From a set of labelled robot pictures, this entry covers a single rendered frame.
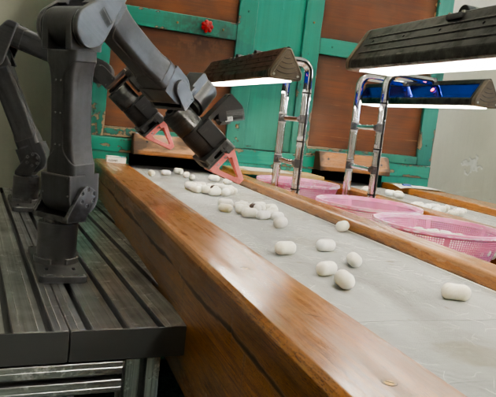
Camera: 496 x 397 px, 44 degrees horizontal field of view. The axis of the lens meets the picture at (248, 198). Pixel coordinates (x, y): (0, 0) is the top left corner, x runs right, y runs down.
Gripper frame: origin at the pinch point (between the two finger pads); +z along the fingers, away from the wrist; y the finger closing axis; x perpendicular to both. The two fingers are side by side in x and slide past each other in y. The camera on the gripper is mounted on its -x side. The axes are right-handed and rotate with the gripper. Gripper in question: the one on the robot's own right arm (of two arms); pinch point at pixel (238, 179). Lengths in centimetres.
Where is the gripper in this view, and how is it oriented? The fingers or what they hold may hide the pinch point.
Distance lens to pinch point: 127.9
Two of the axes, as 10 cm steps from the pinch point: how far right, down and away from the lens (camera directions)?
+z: 6.5, 6.8, 3.4
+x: -6.9, 7.2, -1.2
